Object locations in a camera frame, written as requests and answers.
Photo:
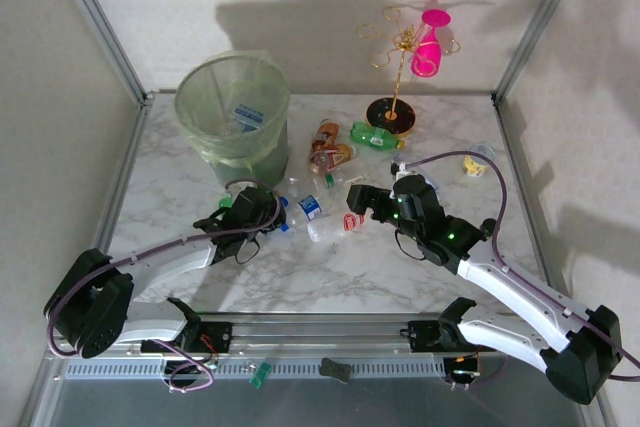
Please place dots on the brown plastic drink bottle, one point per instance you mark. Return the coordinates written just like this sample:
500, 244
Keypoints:
326, 134
332, 157

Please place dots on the aluminium table edge rail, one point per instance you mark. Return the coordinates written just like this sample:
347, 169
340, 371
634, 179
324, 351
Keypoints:
127, 162
450, 93
510, 147

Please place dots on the pale green bin liner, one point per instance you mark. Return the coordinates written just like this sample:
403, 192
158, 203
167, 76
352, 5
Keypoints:
200, 97

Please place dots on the green bottle yellow cap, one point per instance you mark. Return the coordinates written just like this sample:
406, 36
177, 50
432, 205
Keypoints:
367, 134
224, 202

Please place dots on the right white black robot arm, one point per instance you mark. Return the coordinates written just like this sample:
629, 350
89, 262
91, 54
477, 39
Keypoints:
500, 287

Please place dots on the small clear bottle green cap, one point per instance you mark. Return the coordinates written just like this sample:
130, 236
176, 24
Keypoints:
327, 181

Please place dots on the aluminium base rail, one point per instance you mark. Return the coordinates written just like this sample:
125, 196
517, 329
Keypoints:
310, 332

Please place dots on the aluminium frame post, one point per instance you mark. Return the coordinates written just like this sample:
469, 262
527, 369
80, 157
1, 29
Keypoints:
97, 17
542, 17

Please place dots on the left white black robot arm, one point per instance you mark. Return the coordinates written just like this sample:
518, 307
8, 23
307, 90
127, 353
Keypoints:
165, 259

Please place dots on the blue label bottle white cap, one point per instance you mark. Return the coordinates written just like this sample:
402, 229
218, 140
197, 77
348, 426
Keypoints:
250, 114

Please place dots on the grey mesh waste bin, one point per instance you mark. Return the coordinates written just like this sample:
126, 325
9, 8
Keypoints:
272, 162

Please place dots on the pink wine glass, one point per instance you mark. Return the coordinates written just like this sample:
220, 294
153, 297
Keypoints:
427, 54

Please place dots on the small yellow tin can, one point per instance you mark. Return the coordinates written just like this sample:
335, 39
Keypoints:
474, 167

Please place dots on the small bottle black cap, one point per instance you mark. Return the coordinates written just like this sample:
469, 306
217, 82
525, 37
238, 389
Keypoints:
488, 226

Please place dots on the small crushed clear bottle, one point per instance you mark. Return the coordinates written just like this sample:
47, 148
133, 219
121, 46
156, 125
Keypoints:
295, 187

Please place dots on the black bone-shaped piece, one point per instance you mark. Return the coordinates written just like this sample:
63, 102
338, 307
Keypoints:
335, 369

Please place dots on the red label clear bottle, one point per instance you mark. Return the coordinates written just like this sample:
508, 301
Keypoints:
330, 228

